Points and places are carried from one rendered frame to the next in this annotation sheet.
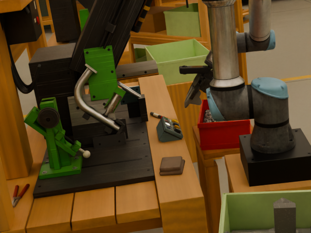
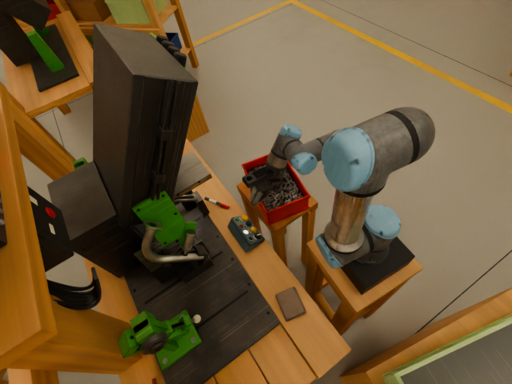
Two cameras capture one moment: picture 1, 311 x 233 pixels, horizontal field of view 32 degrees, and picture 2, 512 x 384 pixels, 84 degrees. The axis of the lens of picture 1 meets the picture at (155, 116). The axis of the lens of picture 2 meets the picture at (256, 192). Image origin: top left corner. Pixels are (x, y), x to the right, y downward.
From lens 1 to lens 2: 1.55 m
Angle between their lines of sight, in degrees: 39
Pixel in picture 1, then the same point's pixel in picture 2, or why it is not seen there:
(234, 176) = (337, 280)
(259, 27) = not seen: hidden behind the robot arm
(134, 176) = (262, 330)
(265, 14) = not seen: hidden behind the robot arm
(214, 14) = (357, 203)
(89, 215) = not seen: outside the picture
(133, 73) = (187, 188)
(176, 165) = (300, 310)
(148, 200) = (298, 366)
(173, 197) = (325, 363)
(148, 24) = (92, 13)
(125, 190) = (263, 353)
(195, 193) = (342, 347)
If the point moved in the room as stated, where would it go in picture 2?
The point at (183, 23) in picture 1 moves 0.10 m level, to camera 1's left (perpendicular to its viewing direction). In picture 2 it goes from (129, 11) to (119, 15)
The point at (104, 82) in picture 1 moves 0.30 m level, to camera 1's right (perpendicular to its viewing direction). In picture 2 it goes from (171, 226) to (243, 184)
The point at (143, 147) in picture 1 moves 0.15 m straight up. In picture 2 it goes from (235, 267) to (228, 253)
